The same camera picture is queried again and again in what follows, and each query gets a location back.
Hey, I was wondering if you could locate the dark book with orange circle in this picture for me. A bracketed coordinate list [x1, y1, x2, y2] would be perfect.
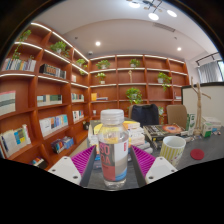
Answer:
[142, 123, 188, 149]

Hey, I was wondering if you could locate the black ceiling track rail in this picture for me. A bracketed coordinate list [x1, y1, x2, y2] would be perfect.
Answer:
[195, 51, 221, 67]

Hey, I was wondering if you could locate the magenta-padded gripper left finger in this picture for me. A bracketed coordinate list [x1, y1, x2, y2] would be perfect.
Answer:
[47, 144, 98, 188]

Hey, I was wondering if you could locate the grey curtain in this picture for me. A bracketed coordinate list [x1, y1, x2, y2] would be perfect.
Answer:
[197, 60, 224, 84]

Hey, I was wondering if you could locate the wooden shelf unit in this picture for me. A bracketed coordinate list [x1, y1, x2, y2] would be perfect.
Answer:
[0, 21, 190, 169]

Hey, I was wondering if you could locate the black office chair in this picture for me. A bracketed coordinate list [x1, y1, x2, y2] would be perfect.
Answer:
[128, 103, 160, 128]

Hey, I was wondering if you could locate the ceiling air vent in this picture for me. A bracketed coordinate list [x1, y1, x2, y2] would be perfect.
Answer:
[152, 21, 177, 33]

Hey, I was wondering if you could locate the green and white box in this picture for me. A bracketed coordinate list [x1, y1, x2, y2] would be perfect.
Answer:
[201, 121, 214, 138]

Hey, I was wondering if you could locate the wooden artist mannequin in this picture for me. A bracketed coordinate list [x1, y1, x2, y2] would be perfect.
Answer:
[189, 76, 212, 136]

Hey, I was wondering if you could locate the tan chair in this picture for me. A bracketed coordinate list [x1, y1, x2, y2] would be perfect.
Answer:
[166, 104, 188, 129]

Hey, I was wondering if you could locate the stack of white boxes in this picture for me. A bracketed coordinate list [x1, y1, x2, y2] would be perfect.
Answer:
[201, 115, 224, 133]

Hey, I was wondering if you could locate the yellow striped white mug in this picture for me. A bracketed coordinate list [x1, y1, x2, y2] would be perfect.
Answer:
[159, 135, 187, 168]

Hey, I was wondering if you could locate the branched ceiling lamp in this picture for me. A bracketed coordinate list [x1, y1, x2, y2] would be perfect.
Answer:
[126, 0, 178, 22]

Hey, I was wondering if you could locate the clear plastic water bottle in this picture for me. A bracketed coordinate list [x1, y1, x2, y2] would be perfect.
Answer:
[97, 108, 130, 190]

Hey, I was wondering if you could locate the stack of colourful books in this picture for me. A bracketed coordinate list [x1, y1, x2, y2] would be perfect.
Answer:
[87, 119, 151, 158]

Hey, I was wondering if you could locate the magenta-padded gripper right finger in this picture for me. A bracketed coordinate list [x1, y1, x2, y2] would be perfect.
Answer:
[129, 145, 179, 188]

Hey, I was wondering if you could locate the flat round red coaster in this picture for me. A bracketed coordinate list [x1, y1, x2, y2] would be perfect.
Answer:
[190, 148, 205, 161]

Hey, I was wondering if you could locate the window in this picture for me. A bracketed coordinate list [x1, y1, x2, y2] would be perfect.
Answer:
[216, 59, 224, 81]

